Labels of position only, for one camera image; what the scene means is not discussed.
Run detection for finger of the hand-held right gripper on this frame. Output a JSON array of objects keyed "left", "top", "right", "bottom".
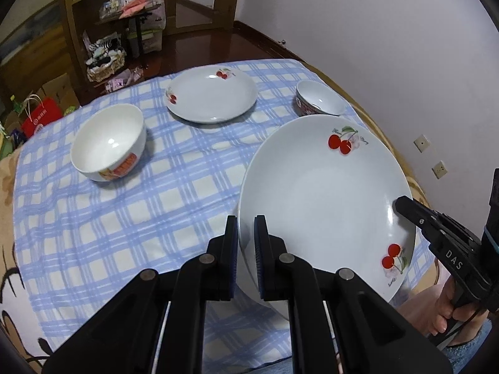
[{"left": 393, "top": 196, "right": 443, "bottom": 242}]

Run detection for wicker basket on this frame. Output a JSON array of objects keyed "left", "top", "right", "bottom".
[{"left": 86, "top": 35, "right": 127, "bottom": 83}]

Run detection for red paper bag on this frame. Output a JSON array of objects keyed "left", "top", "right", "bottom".
[{"left": 20, "top": 93, "right": 64, "bottom": 138}]

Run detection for blue plaid cloth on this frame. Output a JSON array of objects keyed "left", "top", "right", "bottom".
[{"left": 12, "top": 59, "right": 433, "bottom": 363}]

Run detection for red bowl with inner seal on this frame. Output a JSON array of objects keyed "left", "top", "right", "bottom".
[{"left": 294, "top": 80, "right": 347, "bottom": 117}]

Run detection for small black table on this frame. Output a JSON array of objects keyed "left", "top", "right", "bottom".
[{"left": 95, "top": 6, "right": 164, "bottom": 59}]

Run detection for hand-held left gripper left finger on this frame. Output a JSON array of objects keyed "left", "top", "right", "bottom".
[{"left": 41, "top": 215, "right": 239, "bottom": 374}]

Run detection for wooden corner shelf unit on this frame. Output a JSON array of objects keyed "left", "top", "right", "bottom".
[{"left": 58, "top": 0, "right": 129, "bottom": 86}]

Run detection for pink plastic floor packet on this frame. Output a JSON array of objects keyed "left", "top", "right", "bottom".
[{"left": 105, "top": 68, "right": 145, "bottom": 92}]

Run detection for large cherry plate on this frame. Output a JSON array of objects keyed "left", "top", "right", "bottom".
[{"left": 237, "top": 115, "right": 418, "bottom": 324}]

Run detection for medium cherry plate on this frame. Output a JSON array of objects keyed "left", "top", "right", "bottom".
[{"left": 166, "top": 67, "right": 258, "bottom": 124}]

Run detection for cardboard box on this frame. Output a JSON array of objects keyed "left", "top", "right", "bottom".
[{"left": 39, "top": 73, "right": 80, "bottom": 108}]

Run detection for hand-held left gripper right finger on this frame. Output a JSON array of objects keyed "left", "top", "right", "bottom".
[{"left": 253, "top": 214, "right": 455, "bottom": 374}]

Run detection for person's right hand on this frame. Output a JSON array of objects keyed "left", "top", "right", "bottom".
[{"left": 427, "top": 276, "right": 458, "bottom": 338}]

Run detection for clear storage box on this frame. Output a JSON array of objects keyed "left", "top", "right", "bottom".
[{"left": 128, "top": 0, "right": 166, "bottom": 55}]

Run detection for wooden wardrobe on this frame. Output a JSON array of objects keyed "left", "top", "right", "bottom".
[{"left": 0, "top": 8, "right": 79, "bottom": 106}]

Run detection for white bowl with orange label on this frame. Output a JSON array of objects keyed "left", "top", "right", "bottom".
[{"left": 71, "top": 103, "right": 148, "bottom": 182}]

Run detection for person's blue jeans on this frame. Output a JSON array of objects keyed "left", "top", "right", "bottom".
[{"left": 440, "top": 319, "right": 494, "bottom": 367}]

